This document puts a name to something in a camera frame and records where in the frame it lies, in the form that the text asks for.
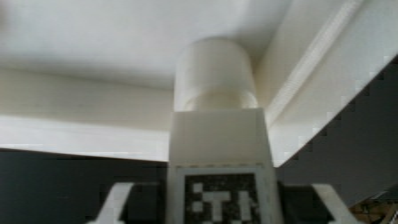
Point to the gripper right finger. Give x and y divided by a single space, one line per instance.
313 205

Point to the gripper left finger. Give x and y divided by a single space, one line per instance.
132 205

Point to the white table leg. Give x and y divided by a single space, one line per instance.
220 174

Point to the white square tabletop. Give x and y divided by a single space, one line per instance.
89 51

